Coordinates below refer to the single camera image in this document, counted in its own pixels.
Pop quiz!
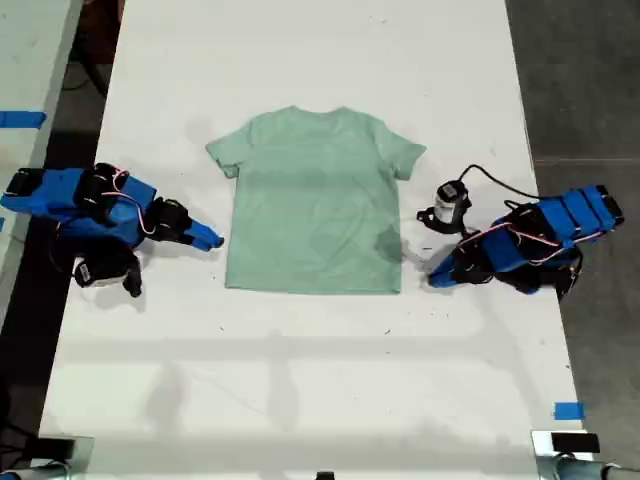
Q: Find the pale green t-shirt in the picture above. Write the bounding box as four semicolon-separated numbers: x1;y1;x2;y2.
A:
205;105;428;296

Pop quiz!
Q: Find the short blue tape strip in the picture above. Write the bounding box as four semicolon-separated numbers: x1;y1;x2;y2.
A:
553;401;586;422

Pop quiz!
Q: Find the long blue tape strip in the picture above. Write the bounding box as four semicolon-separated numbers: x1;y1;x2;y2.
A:
0;110;48;130

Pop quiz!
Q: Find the red white arm wire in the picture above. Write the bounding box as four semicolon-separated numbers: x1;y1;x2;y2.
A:
457;222;576;269
102;167;157;236

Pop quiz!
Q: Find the black camera stalk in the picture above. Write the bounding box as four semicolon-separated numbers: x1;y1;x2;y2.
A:
416;206;441;232
121;258;147;299

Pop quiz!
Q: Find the black white gripper camera box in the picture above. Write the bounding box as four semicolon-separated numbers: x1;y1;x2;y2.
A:
432;180;474;234

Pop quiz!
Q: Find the black camera cable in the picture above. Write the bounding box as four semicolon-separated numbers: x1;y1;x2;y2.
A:
48;227;81;276
457;164;541;200

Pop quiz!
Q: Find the black floor cable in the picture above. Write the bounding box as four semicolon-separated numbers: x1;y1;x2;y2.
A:
62;47;109;94

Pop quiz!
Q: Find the metal bracket with black box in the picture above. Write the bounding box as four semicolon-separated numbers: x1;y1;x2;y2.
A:
33;435;96;474
530;429;604;480

